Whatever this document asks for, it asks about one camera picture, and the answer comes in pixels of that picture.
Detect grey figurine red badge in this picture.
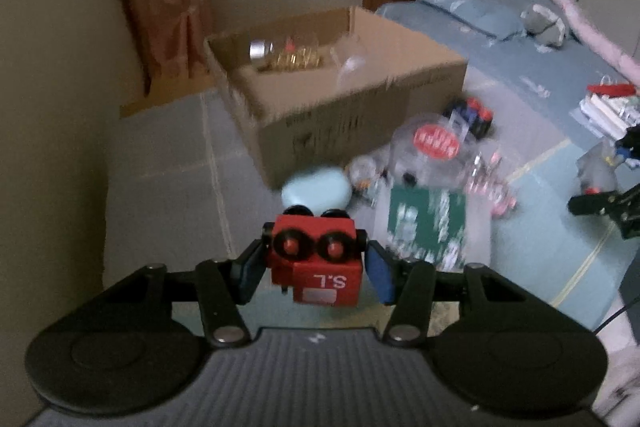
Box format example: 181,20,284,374
576,139,625,195

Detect green label cotton swab jar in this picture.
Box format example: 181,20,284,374
372,184,491,272

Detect red toy block with wheels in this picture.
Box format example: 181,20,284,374
268,206,368,308

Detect light blue oval case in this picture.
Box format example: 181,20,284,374
281,167,352,216

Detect pink liquid keychain charm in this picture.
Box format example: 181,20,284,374
463,150,516,218

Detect black dice cube red buttons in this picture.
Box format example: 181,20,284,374
442,98,494,140

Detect stack of papers red item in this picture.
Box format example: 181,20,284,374
570,75,639,141

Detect clear jar red label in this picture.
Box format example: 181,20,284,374
387,113,478,188

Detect blue floral bed sheet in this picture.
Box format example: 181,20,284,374
375,0,625,148

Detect pink folded blanket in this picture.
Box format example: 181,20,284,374
552,0,640,87

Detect grey plush toy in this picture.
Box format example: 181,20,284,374
521,3,568,48

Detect cardboard box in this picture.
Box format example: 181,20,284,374
204,6,468,188

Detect blue pillow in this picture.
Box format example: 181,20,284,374
416,0,525,40

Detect clear glass mug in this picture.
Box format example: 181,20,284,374
330,34,371,91

